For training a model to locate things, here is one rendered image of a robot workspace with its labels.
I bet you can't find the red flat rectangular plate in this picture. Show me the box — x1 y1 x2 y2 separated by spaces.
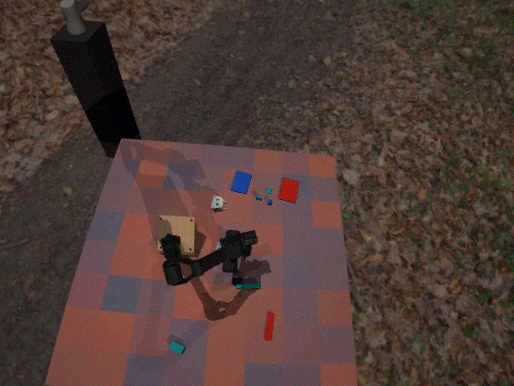
278 178 299 203

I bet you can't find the red flat bar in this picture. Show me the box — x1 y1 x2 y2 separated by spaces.
265 312 274 341

